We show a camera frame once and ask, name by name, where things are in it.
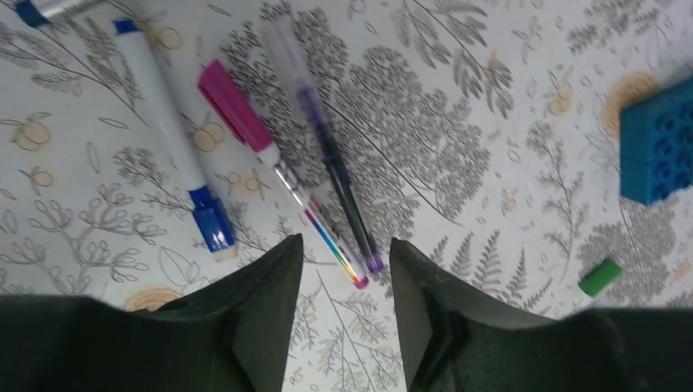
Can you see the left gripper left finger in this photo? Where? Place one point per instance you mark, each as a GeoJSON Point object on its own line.
{"type": "Point", "coordinates": [232, 335]}

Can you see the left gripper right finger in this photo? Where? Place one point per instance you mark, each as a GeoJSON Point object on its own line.
{"type": "Point", "coordinates": [455, 337]}

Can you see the green pen cap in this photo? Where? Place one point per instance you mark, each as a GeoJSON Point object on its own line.
{"type": "Point", "coordinates": [594, 283]}

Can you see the purple gel pen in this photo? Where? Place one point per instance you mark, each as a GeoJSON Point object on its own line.
{"type": "Point", "coordinates": [290, 64]}

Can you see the small blue capped pen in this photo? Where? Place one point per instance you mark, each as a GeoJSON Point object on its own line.
{"type": "Point", "coordinates": [208, 212]}

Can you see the floral patterned table mat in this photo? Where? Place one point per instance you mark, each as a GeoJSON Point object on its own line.
{"type": "Point", "coordinates": [487, 137]}

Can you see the blue grey toy brick block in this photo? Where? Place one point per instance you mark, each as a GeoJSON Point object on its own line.
{"type": "Point", "coordinates": [656, 145]}

